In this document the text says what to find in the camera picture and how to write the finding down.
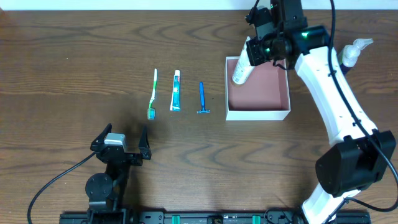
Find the clear pump bottle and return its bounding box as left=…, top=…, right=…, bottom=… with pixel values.
left=338, top=39, right=374, bottom=75

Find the green white toothbrush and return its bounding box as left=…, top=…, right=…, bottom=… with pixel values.
left=147, top=68, right=158, bottom=120

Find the green toothpaste tube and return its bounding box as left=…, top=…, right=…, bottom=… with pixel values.
left=170, top=70, right=180, bottom=111

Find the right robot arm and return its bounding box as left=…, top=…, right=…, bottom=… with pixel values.
left=245, top=1, right=397, bottom=223

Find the white lotion tube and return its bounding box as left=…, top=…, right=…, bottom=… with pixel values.
left=232, top=36, right=254, bottom=85

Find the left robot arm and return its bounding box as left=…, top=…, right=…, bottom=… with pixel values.
left=85, top=124, right=152, bottom=224

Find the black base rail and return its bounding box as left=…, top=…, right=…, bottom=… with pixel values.
left=58, top=210, right=373, bottom=224

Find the blue disposable razor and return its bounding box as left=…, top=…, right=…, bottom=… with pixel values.
left=197, top=82, right=211, bottom=114

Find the white box with red bottom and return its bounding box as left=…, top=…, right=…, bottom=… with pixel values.
left=224, top=57, right=290, bottom=121

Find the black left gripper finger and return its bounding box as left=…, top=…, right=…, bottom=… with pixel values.
left=139, top=126, right=152, bottom=160
left=91, top=123, right=112, bottom=149

